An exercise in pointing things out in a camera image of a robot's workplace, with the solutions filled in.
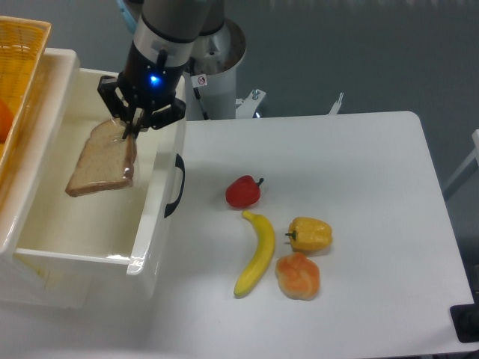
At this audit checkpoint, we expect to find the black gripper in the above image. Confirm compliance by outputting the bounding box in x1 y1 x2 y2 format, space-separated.
97 44 186 140

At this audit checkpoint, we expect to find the black drawer handle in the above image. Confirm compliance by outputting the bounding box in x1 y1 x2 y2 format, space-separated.
163 153 186 218

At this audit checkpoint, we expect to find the white table bracket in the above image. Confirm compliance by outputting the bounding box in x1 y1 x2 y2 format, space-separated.
236 88 266 119

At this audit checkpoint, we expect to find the white drawer cabinet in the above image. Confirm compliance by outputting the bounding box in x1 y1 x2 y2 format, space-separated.
1 48 90 308

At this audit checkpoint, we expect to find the yellow banana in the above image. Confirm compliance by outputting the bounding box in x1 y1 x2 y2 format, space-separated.
234 210 275 298

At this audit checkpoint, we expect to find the white upper drawer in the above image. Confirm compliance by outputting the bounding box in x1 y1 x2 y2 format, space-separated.
16 69 186 298

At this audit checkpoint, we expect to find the yellow wicker basket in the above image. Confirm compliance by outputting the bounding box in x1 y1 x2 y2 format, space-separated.
1 16 52 178

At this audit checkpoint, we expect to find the orange bread roll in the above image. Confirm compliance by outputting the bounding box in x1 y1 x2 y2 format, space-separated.
275 252 320 301

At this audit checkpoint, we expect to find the orange fruit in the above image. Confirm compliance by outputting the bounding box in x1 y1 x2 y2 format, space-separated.
0 99 14 144

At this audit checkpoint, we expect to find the red bell pepper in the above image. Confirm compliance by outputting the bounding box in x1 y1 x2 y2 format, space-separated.
225 175 264 209

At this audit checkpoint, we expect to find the toast slice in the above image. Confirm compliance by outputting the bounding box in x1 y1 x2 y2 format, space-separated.
65 119 137 197

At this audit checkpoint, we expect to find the yellow bell pepper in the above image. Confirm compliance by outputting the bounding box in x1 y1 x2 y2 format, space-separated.
285 217 333 251

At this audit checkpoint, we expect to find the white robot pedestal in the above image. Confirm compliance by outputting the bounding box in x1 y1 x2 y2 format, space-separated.
183 19 246 120

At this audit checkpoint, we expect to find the white frame at right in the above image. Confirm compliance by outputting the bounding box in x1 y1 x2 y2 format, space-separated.
442 129 478 201

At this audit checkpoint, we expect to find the black device at edge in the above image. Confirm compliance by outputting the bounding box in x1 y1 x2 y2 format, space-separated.
450 304 478 343

